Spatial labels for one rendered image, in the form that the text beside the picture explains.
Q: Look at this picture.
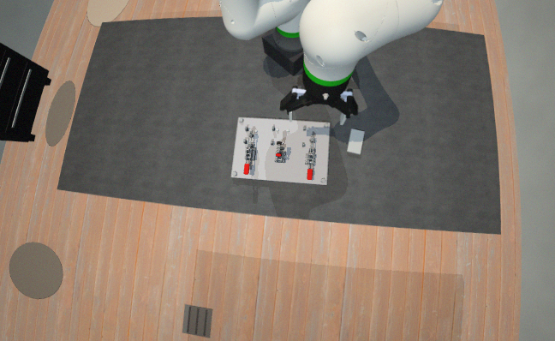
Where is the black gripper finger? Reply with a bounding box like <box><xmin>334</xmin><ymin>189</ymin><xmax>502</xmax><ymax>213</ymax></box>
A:
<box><xmin>327</xmin><ymin>88</ymin><xmax>358</xmax><ymax>125</ymax></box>
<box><xmin>280</xmin><ymin>86</ymin><xmax>318</xmax><ymax>122</ymax></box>

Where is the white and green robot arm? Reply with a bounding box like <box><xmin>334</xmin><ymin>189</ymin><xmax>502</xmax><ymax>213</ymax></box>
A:
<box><xmin>218</xmin><ymin>0</ymin><xmax>444</xmax><ymax>99</ymax></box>

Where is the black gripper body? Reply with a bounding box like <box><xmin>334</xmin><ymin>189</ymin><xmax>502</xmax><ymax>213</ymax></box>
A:
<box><xmin>303</xmin><ymin>88</ymin><xmax>341</xmax><ymax>105</ymax></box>

